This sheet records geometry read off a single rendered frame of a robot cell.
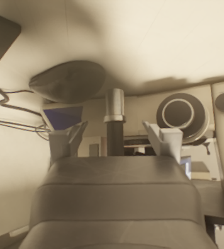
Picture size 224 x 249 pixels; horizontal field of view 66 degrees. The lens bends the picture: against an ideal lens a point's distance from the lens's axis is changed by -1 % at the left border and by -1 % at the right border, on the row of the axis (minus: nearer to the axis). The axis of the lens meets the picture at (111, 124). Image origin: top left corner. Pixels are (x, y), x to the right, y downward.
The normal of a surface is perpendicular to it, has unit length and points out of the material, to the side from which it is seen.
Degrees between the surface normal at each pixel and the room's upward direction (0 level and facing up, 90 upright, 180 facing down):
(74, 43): 0
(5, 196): 90
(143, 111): 90
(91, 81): 49
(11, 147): 90
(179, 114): 90
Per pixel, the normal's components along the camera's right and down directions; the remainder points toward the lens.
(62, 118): -0.34, 0.55
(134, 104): -0.18, -0.15
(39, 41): 0.01, 0.99
